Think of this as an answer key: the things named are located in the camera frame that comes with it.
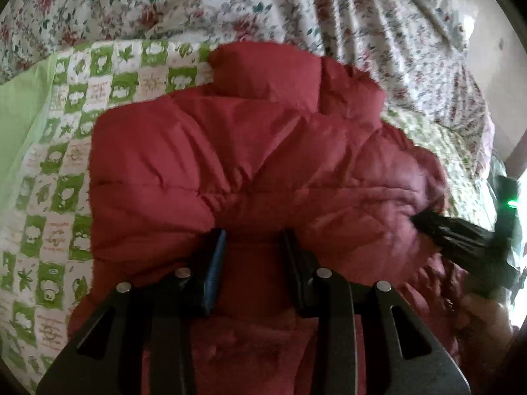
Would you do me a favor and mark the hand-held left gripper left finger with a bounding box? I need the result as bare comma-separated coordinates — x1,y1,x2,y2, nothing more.
36,227,228,395

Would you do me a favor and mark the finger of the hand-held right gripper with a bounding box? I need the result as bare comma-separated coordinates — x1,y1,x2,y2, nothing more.
412,209,501,270

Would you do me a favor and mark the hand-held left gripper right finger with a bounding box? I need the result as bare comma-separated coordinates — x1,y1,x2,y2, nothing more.
280,228,472,395

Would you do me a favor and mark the red puffer jacket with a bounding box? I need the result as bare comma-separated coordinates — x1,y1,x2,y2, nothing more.
68,42,466,395

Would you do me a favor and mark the person's right hand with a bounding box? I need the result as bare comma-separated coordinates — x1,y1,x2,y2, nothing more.
461,292,515,350

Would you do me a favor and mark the green floral cloth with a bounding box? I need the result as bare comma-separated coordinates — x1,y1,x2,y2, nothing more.
381,105,501,231

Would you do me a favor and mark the green checkered blanket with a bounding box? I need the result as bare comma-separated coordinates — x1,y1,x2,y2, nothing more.
0,40,217,383

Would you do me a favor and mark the rose floral bed sheet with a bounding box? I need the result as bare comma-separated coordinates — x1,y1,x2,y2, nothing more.
0,0,495,161

